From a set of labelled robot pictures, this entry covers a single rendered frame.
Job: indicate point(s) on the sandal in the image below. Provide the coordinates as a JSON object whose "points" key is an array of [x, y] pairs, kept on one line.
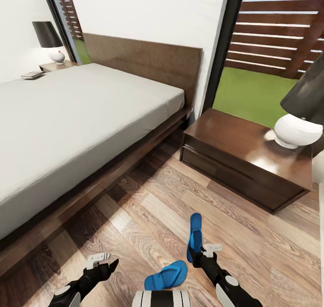
{"points": [[170, 276], [195, 238]]}

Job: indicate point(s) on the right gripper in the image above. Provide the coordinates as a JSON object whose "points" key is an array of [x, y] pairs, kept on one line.
{"points": [[201, 261]]}

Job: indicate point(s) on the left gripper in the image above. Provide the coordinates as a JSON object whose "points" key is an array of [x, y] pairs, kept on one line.
{"points": [[100, 273]]}

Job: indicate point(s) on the robot trunk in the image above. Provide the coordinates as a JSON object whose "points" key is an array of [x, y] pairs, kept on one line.
{"points": [[161, 299]]}

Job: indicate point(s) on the hardback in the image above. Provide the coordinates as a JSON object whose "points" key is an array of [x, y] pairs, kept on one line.
{"points": [[32, 75]]}

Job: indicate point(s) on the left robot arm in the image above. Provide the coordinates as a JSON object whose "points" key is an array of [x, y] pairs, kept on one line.
{"points": [[71, 295]]}

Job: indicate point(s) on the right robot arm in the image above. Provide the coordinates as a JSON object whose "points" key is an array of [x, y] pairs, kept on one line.
{"points": [[228, 290]]}

